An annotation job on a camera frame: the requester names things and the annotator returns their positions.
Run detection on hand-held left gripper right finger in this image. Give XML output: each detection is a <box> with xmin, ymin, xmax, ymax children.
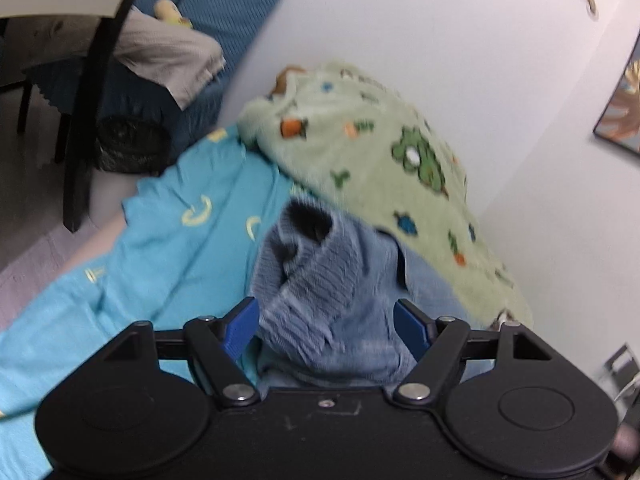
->
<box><xmin>392</xmin><ymin>299</ymin><xmax>553</xmax><ymax>408</ymax></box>

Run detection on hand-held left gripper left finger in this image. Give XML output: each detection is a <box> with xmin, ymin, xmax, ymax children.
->
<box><xmin>102</xmin><ymin>297</ymin><xmax>261</xmax><ymax>408</ymax></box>

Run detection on blue denim jeans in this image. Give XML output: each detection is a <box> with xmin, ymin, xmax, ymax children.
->
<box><xmin>399</xmin><ymin>246</ymin><xmax>469</xmax><ymax>327</ymax></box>

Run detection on blue knit sweater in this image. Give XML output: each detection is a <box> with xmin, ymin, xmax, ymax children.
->
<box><xmin>248</xmin><ymin>197</ymin><xmax>422</xmax><ymax>389</ymax></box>

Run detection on turquoise bed sheet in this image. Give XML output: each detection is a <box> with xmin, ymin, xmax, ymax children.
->
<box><xmin>0</xmin><ymin>122</ymin><xmax>302</xmax><ymax>480</ymax></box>

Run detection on green printed fleece blanket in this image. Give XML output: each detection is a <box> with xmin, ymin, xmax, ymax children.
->
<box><xmin>237</xmin><ymin>60</ymin><xmax>534</xmax><ymax>332</ymax></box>

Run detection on black trash bin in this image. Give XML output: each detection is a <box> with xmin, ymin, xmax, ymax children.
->
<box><xmin>95</xmin><ymin>116</ymin><xmax>172</xmax><ymax>176</ymax></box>

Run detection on white desk with black legs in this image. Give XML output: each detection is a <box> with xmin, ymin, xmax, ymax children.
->
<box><xmin>0</xmin><ymin>0</ymin><xmax>153</xmax><ymax>234</ymax></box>

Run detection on beige cloth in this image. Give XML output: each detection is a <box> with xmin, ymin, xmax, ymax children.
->
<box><xmin>30</xmin><ymin>10</ymin><xmax>227</xmax><ymax>111</ymax></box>

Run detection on yellow plush toy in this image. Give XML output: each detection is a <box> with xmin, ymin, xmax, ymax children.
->
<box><xmin>154</xmin><ymin>0</ymin><xmax>194</xmax><ymax>29</ymax></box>

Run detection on framed wall picture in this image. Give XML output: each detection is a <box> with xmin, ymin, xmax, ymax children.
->
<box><xmin>592</xmin><ymin>30</ymin><xmax>640</xmax><ymax>158</ymax></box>

